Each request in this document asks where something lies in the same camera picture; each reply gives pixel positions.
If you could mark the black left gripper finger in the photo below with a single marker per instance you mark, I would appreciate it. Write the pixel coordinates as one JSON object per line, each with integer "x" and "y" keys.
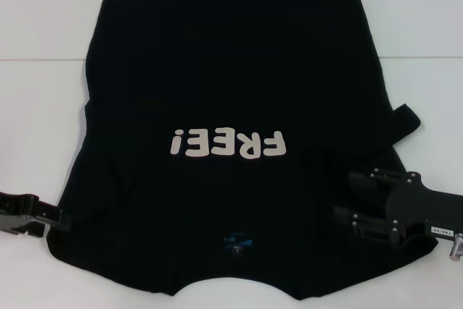
{"x": 61, "y": 216}

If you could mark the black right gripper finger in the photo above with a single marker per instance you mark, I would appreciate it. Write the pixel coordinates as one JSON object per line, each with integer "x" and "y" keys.
{"x": 365, "y": 180}
{"x": 358, "y": 222}

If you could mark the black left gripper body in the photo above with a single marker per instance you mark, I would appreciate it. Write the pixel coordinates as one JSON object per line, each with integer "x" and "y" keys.
{"x": 16, "y": 215}

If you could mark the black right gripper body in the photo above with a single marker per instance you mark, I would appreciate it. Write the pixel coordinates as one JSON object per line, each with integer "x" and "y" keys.
{"x": 416, "y": 207}

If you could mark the black shirt with FREE print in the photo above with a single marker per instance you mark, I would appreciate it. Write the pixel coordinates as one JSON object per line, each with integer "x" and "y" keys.
{"x": 231, "y": 70}

